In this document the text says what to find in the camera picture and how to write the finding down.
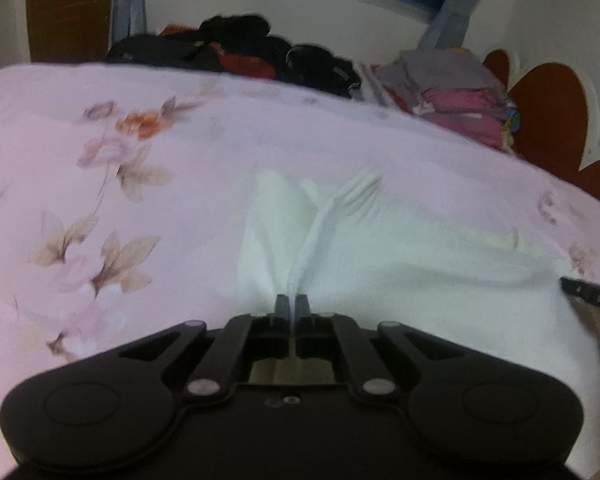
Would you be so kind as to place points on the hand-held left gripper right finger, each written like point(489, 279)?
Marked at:
point(302, 306)

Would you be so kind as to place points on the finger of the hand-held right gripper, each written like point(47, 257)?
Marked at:
point(592, 295)

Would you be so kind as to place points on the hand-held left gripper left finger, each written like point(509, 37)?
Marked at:
point(281, 306)

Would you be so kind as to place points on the white knit sweater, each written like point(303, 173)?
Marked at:
point(405, 280)

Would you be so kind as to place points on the stack of folded clothes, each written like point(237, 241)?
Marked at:
point(455, 95)

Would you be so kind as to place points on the pile of dark clothes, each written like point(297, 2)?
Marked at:
point(240, 50)

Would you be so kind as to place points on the red and white headboard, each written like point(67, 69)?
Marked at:
point(550, 115)

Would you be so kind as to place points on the pink floral blanket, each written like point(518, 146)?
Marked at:
point(130, 185)

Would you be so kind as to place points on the brown wooden door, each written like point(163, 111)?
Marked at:
point(70, 10)

